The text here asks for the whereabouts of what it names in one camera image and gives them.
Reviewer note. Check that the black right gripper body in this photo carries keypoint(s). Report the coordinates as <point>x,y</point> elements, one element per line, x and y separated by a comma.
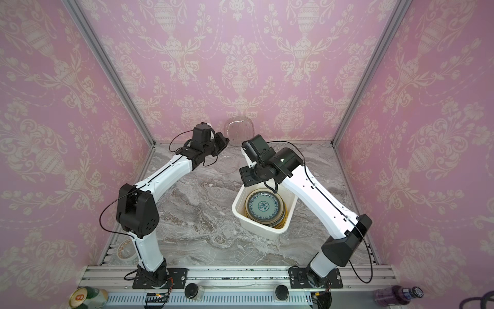
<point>255,176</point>

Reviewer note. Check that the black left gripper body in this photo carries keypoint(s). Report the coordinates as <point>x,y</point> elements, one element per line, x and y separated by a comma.
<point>219,143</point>

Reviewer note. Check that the clear glass plate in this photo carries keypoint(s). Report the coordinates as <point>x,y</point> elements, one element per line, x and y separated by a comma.
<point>229,161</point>
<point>238,129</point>

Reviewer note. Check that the white plastic bin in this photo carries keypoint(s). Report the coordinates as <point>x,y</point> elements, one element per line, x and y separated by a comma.
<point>238,210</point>

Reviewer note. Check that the small dark green plate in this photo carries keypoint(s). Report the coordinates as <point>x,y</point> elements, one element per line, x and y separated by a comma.
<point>263,206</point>

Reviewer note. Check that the cream plate with leaf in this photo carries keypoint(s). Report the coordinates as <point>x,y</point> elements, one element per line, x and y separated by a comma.
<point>279,221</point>

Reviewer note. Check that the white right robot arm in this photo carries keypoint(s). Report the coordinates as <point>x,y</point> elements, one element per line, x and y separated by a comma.
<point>288,168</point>

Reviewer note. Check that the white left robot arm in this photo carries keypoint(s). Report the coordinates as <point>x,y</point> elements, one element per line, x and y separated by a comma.
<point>137,212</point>

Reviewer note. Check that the roll of tape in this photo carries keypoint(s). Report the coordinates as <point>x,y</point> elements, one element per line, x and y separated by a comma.
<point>126,250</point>

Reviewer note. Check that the purple drink bottle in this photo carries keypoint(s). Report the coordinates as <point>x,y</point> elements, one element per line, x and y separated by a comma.
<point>397,295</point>

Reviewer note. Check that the green drink can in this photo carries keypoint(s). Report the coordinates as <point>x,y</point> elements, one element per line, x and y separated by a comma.
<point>88,298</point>

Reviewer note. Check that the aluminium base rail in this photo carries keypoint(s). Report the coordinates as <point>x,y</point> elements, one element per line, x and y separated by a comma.
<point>272,286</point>

